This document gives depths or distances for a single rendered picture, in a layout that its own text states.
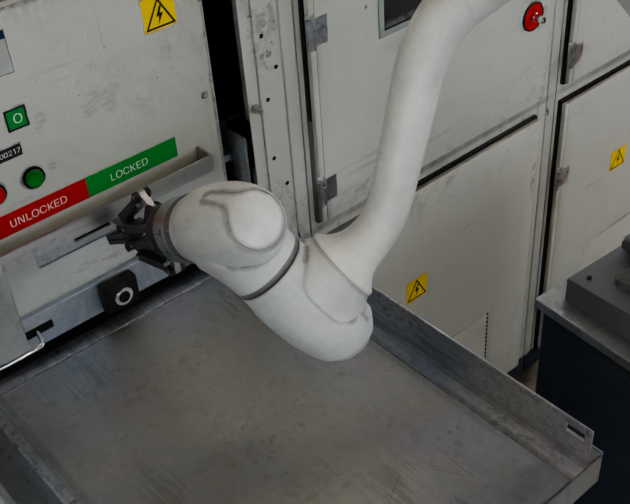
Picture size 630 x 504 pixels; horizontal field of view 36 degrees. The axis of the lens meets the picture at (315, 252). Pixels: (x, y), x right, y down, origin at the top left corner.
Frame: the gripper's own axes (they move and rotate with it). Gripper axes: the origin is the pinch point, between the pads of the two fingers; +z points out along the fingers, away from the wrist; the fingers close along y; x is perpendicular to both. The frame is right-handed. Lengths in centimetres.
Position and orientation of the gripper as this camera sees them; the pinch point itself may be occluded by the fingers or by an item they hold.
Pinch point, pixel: (124, 235)
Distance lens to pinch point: 146.6
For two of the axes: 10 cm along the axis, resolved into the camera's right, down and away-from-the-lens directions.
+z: -5.3, 0.2, 8.4
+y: 3.8, 9.0, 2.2
